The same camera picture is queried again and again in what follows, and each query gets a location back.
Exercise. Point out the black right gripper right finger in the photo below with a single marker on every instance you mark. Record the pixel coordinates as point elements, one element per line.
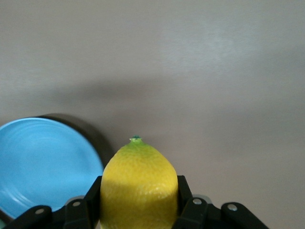
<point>193,212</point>

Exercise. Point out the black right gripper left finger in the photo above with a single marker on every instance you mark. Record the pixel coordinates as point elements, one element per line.
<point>81,212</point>

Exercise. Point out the yellow lemon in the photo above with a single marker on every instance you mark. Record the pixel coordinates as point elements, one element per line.
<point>138,186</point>

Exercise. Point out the mint green round plate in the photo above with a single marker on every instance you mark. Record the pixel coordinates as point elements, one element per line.
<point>1,224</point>

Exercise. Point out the blue round plate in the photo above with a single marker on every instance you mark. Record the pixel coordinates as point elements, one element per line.
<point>43,164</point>

